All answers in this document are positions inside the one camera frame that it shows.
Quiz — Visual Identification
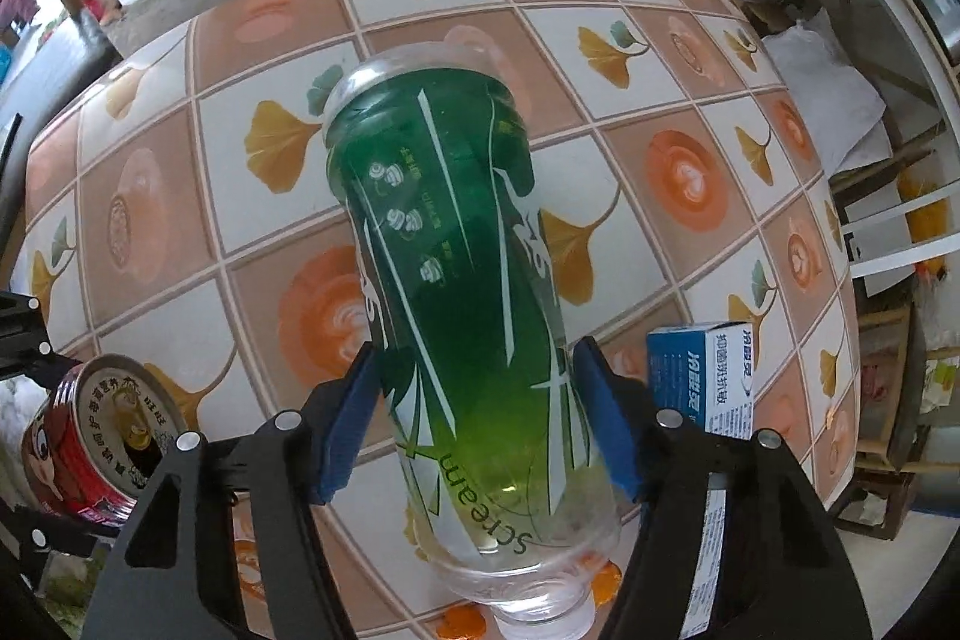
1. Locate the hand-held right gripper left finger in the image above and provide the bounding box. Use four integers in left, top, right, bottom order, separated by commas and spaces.
81, 344, 382, 640

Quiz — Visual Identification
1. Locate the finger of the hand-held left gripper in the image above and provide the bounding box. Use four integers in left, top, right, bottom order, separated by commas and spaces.
0, 501, 102, 585
0, 291, 83, 382

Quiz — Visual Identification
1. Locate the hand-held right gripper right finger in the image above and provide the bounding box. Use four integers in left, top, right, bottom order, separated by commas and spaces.
571, 335, 875, 640

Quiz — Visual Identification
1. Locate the red drink can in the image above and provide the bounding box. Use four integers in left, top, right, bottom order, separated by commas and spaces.
21, 353, 203, 528

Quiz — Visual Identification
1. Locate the blue and white box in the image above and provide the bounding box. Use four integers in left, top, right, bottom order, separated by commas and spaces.
646, 320, 762, 615

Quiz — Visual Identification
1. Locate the green plastic bottle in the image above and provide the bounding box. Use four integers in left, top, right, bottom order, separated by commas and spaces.
322, 47, 623, 640

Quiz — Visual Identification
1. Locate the green fluffy blanket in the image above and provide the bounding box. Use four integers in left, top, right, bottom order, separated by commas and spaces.
34, 554, 102, 640

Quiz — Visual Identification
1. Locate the plain wooden chair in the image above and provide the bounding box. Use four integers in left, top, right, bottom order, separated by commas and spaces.
0, 0, 125, 109

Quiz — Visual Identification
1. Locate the ginkgo print tablecloth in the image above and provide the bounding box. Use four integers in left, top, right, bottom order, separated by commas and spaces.
4, 0, 863, 640

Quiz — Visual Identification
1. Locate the yellow plastic bag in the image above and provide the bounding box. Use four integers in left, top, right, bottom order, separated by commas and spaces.
896, 167, 950, 281

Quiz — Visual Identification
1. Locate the white sack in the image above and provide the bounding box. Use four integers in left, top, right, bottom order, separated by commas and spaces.
765, 14, 890, 169

